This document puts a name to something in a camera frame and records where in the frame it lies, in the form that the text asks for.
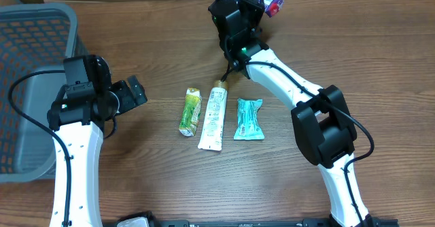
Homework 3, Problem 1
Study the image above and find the dark grey plastic basket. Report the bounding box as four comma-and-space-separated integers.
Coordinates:
1, 3, 87, 184

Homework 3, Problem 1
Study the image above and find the white tube gold cap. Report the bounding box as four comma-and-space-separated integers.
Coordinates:
198, 80, 228, 152

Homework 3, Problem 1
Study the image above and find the teal candy wrapper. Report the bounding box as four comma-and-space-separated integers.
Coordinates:
234, 99, 264, 141

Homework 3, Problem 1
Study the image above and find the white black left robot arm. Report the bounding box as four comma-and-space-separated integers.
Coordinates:
47, 55, 147, 226

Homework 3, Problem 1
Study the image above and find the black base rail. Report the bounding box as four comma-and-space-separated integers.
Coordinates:
101, 210, 400, 227

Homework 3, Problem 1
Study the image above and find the green yellow drink carton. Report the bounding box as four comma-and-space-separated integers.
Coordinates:
179, 88, 202, 137

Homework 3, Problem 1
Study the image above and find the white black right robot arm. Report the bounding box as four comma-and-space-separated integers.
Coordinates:
208, 0, 371, 226

